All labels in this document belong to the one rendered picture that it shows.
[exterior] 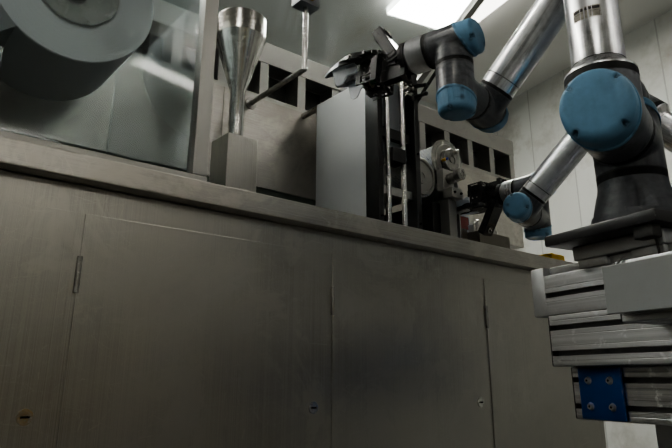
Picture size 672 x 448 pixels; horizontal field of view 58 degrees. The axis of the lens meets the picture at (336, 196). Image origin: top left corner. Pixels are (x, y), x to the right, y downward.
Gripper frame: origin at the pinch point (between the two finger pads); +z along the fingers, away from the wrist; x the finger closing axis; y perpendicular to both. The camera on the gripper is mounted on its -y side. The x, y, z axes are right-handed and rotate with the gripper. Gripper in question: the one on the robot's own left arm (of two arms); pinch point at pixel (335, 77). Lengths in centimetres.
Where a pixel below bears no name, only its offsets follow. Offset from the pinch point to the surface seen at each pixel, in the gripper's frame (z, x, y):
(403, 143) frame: 3.4, 35.4, -0.5
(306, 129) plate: 47, 43, -21
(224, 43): 34.7, -6.5, -18.8
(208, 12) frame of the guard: 8.4, -31.6, 0.4
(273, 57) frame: 51, 26, -41
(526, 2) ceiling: 32, 221, -201
